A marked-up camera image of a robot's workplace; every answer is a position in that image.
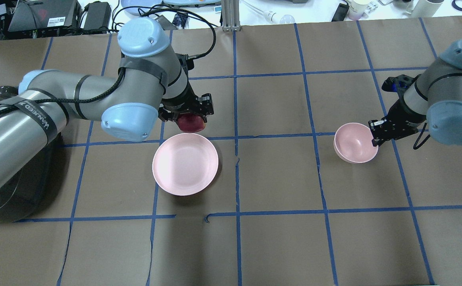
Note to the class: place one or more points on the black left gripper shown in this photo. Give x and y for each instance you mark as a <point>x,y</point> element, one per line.
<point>183,103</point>

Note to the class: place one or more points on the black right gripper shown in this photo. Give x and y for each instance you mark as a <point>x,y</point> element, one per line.
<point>400,117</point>

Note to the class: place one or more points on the red apple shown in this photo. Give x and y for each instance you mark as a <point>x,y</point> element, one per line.
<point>190,123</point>

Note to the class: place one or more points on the pink bowl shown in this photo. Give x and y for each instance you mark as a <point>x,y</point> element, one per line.
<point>353,143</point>

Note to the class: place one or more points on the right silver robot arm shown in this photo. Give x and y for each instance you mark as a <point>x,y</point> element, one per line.
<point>433,98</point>

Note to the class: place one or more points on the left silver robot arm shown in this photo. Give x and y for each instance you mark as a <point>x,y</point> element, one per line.
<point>152,85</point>

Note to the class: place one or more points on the pink plate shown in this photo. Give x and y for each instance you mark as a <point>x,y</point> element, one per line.
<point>185,164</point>

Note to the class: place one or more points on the blue plate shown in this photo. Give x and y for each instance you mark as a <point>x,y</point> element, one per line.
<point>133,7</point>

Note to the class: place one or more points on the black power adapter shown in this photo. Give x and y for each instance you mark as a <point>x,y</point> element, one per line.
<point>97,16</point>

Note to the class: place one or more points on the white purple cup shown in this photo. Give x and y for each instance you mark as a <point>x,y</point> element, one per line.
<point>357,8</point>

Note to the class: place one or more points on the black laptop with red logo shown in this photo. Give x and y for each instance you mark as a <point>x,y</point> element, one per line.
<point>42,15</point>

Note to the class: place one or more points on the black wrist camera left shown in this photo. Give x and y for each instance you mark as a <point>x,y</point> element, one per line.
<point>186,63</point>

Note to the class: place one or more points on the aluminium frame post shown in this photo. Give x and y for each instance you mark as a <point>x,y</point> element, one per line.
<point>230,15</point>

